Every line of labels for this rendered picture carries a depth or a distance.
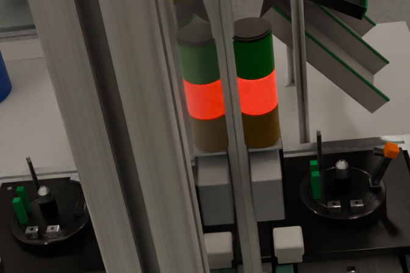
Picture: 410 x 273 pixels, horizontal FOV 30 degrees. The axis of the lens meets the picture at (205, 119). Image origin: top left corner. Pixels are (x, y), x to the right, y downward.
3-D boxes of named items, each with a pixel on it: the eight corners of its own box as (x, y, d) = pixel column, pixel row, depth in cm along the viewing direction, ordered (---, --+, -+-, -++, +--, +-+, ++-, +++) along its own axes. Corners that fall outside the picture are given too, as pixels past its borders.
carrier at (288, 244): (401, 155, 137) (403, 97, 129) (432, 253, 117) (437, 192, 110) (266, 167, 139) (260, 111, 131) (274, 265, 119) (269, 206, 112)
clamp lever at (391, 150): (379, 178, 126) (398, 143, 121) (381, 186, 124) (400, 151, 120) (359, 173, 125) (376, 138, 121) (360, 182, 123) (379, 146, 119)
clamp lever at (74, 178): (86, 203, 129) (94, 170, 125) (85, 212, 128) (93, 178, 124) (65, 199, 129) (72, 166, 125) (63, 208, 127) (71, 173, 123)
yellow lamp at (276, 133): (279, 122, 97) (276, 90, 94) (282, 146, 93) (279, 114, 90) (240, 125, 98) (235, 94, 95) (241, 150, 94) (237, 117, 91)
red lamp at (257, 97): (276, 89, 94) (273, 55, 91) (279, 113, 90) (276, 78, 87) (235, 93, 95) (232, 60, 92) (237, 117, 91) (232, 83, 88)
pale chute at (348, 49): (373, 75, 152) (389, 61, 149) (371, 114, 141) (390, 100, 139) (265, -13, 144) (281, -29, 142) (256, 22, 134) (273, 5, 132)
